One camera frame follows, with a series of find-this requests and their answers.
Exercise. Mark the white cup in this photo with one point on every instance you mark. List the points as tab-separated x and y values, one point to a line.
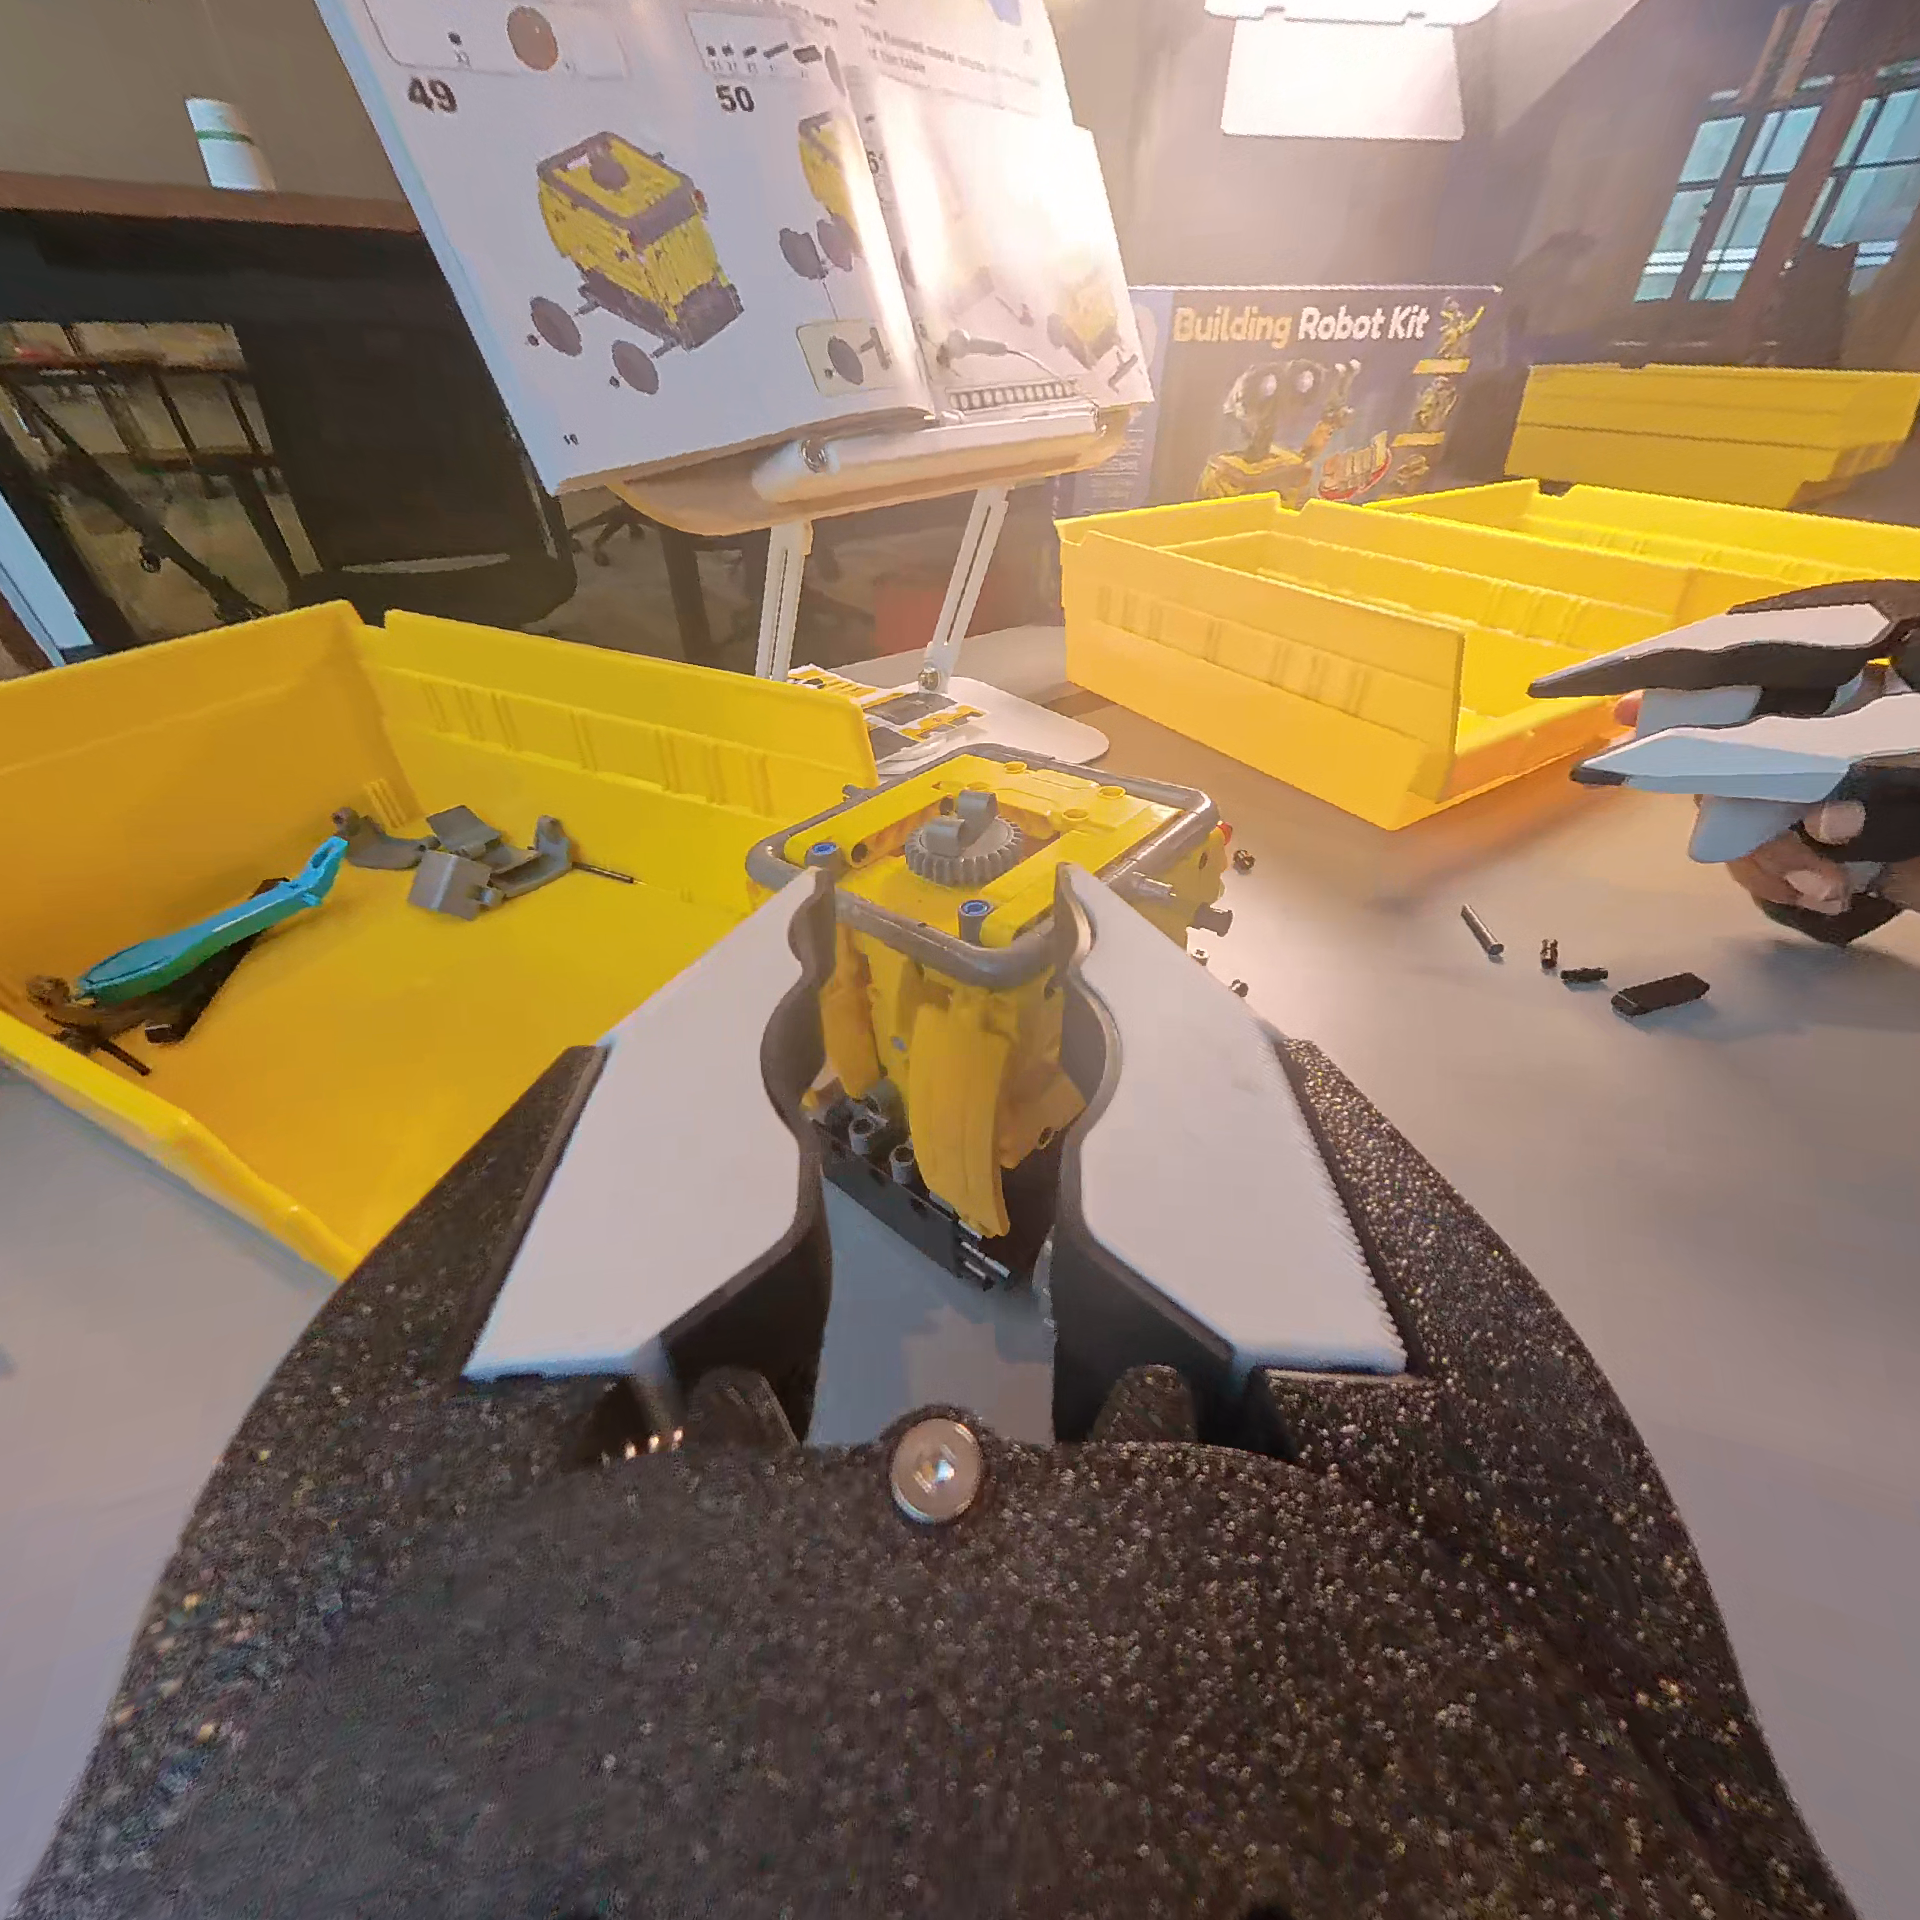
231	144

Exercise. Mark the printed cardboard toy box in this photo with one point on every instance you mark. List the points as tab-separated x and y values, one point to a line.
1322	392

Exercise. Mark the grey desk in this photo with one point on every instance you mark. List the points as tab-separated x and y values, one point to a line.
1620	1261

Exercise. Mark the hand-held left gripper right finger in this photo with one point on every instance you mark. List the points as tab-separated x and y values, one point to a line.
1245	1201

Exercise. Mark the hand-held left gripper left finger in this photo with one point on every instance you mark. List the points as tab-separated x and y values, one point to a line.
645	1201

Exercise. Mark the yellow printed sticker sheet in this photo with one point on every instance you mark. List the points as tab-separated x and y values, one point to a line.
901	711

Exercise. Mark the building instruction booklet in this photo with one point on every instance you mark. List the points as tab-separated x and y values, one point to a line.
602	241

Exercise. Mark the building windows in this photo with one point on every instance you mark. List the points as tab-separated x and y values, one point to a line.
1802	194

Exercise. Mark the flat black brick piece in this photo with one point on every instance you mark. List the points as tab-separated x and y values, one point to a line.
1660	995

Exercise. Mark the yellow toy brick vehicle model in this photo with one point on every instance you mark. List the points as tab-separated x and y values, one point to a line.
960	990

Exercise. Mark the small black brick axle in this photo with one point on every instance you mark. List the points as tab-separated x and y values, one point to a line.
1483	930

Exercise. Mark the teal brick separator tool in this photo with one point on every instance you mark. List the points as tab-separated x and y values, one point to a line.
211	930

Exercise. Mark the pile of grey brick pieces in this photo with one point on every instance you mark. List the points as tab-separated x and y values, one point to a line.
467	864

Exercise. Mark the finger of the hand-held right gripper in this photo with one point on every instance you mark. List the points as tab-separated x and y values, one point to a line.
1802	758
1771	655

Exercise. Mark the yellow storage bin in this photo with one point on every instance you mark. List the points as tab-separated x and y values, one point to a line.
1802	539
1711	434
361	1053
1260	674

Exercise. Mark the dark wooden shelf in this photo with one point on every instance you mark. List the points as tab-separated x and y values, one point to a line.
240	392

